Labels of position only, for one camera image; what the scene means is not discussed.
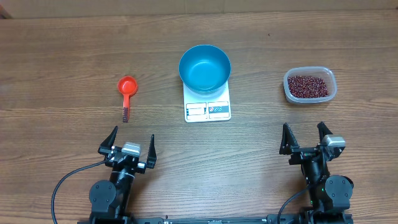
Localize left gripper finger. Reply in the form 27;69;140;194
100;126;118;149
146;135;157;169

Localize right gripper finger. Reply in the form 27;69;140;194
279;123;299;155
317;121;333;142

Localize red measuring scoop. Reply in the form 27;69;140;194
117;76;138;123

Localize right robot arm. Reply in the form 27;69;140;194
276;122;354;224

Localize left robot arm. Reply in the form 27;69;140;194
89;127;157;223

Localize white digital kitchen scale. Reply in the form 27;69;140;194
183;82;231;123

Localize blue bowl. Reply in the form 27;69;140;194
178;45;232;95

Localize red adzuki beans in container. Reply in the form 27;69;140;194
287;76;329;98

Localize clear plastic container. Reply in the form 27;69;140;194
283;67;337;104

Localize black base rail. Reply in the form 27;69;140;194
77;214;354;224

